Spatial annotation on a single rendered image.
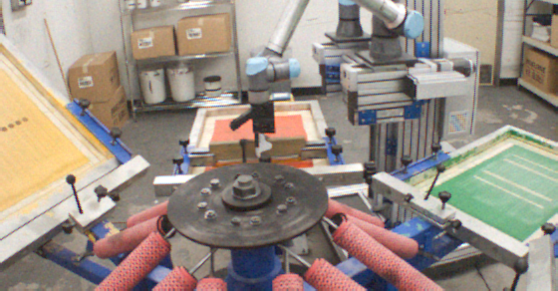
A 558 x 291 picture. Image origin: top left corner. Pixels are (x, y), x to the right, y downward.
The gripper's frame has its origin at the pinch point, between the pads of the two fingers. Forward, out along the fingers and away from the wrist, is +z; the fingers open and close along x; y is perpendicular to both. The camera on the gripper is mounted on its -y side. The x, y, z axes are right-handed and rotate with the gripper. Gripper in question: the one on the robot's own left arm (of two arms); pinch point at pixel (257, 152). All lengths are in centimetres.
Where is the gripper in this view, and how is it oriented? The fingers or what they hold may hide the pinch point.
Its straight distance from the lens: 174.6
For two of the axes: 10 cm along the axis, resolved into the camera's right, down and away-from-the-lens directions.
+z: 0.5, 9.2, 3.8
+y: 10.0, -0.6, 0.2
